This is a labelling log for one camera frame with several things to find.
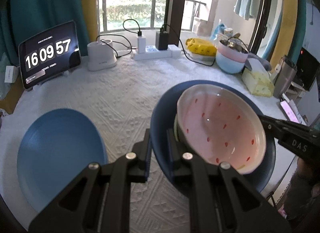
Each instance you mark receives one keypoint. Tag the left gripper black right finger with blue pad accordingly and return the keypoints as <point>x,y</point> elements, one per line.
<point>220,199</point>

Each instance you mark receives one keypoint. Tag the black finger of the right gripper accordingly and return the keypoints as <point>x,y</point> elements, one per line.
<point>271,126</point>

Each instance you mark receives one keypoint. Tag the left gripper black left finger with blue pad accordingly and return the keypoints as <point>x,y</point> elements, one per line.
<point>98,198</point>

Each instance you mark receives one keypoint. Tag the pink watermelon bowl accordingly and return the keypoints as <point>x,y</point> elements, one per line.
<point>219,126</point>

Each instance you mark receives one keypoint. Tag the large blue bowl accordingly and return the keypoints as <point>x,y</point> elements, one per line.
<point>162,120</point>

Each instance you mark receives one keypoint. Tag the pink and blue stacked bowls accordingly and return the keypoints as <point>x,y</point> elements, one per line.
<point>231,57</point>

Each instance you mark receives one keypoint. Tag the yellow patterned tissue box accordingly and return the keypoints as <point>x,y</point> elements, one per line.
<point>258,83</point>

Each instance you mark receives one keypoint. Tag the blue plate left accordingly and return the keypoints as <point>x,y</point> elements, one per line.
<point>54,150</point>

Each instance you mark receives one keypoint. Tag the yellow bag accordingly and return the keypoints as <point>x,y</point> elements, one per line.
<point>201,47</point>

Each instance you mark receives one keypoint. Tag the cardboard box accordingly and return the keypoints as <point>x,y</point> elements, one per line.
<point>9,103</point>

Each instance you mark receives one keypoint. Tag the white cylindrical device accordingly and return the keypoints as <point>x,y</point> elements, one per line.
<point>101,55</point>

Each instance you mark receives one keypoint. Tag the black charger adapter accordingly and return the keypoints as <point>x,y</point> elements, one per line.
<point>162,39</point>

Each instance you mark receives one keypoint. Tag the white power strip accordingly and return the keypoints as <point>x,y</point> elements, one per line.
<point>151,52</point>

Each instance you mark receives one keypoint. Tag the small white box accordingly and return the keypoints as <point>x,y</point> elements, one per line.
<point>11,74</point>

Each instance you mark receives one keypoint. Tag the tablet showing clock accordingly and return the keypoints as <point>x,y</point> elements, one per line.
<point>48,53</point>

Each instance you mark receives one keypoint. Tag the white charger adapter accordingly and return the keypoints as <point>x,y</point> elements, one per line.
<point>141,42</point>

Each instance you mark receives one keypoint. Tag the teal curtain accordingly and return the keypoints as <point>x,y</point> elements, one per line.
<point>21,19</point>

